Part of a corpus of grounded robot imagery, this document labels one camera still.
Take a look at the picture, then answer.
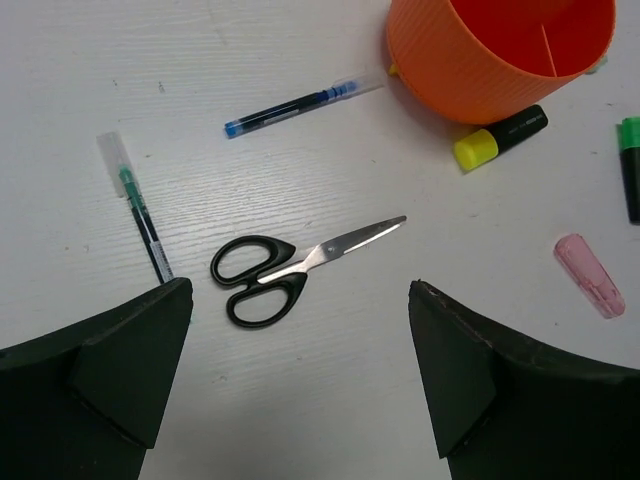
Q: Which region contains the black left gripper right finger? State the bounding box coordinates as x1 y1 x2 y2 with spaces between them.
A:
408 280 639 479

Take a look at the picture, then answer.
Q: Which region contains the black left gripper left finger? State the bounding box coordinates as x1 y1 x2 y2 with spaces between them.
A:
1 278 193 479

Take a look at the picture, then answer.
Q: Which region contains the pink correction tape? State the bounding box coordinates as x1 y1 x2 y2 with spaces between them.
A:
554 234 626 319

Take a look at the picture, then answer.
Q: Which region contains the green gel pen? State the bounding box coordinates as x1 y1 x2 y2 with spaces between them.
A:
96 131 174 284

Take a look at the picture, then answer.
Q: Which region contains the yellow black highlighter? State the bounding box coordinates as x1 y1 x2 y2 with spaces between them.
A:
453 105 548 172

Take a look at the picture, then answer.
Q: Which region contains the green black highlighter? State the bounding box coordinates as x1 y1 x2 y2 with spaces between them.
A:
616 116 640 225

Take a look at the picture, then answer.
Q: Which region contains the blue gel pen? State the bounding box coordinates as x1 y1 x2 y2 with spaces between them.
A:
224 74 384 139

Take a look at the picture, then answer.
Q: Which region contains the orange round desk organizer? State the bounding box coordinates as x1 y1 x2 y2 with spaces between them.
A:
386 0 616 125

